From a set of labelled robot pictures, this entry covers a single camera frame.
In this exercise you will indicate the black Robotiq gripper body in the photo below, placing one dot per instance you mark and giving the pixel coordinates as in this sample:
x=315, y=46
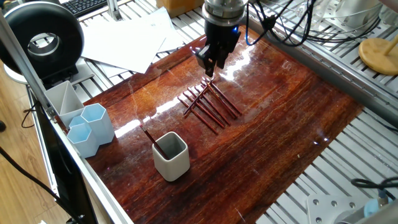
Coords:
x=222, y=35

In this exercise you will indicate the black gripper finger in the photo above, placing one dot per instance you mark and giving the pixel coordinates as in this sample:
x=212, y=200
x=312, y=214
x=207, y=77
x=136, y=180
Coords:
x=223, y=58
x=206, y=60

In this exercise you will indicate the white square ceramic pen holder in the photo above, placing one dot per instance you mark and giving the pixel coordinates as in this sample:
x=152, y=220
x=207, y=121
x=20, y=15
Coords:
x=171, y=168

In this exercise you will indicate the light blue hexagonal pen holder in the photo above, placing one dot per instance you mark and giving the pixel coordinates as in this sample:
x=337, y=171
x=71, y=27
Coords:
x=102, y=130

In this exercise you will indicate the white divided square pen holder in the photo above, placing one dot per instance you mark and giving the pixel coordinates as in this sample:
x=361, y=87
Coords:
x=73, y=116

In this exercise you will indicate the silver wrist sensor flange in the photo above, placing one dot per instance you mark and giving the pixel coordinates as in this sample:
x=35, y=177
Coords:
x=224, y=11

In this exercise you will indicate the tan box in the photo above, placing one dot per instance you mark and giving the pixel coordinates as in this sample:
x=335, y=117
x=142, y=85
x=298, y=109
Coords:
x=177, y=7

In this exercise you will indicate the white paper sheet stack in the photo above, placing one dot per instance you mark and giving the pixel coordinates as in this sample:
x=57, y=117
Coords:
x=124, y=43

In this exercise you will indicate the red-brown wooden board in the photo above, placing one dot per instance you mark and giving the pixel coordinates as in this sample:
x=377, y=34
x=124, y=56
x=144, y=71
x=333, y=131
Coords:
x=248, y=171

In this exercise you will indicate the black computer keyboard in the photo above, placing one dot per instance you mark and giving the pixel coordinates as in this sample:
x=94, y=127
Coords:
x=84, y=6

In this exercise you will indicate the clear plastic jar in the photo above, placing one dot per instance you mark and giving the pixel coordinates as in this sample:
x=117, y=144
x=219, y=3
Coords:
x=357, y=12

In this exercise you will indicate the round wooden stand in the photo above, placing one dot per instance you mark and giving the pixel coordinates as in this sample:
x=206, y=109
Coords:
x=376, y=59

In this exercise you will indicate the black monitor panel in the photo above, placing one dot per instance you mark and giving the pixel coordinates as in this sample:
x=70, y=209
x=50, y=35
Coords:
x=68, y=186

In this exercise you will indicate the short metal post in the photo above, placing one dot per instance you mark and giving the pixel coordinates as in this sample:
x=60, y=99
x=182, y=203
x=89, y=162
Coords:
x=113, y=11

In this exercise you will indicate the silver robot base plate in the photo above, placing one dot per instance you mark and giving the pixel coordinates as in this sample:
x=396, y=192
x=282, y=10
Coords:
x=323, y=211

